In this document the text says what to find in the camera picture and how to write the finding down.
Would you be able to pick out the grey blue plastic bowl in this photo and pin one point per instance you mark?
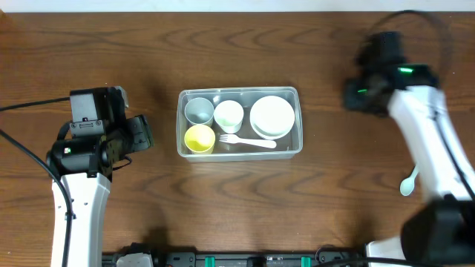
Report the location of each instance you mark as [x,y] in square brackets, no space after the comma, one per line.
[269,136]

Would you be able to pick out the yellow plastic cup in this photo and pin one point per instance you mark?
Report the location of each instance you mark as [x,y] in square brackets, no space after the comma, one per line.
[200,139]

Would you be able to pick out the white plastic cup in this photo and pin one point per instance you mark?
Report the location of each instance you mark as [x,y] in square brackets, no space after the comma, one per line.
[229,116]

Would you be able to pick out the mint green plastic spoon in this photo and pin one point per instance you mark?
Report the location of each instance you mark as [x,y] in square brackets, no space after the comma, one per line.
[407,185]

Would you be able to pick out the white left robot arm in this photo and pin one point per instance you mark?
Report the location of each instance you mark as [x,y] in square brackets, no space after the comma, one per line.
[85,165]

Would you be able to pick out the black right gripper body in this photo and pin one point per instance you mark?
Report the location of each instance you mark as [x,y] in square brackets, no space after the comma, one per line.
[353,98]

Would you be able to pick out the pink plastic fork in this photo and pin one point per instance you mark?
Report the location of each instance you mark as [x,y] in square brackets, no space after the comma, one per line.
[234,139]

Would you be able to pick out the grey plastic cup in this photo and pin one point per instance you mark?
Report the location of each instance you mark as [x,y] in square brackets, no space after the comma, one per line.
[199,111]

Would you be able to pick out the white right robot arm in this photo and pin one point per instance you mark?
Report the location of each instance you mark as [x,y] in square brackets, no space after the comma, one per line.
[441,233]

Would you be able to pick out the white plastic bowl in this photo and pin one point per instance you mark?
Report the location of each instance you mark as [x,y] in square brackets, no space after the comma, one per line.
[272,114]

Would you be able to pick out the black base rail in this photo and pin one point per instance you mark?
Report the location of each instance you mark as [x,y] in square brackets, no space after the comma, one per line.
[138,254]

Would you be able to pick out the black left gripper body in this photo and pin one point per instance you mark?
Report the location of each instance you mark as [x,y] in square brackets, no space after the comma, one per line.
[139,133]

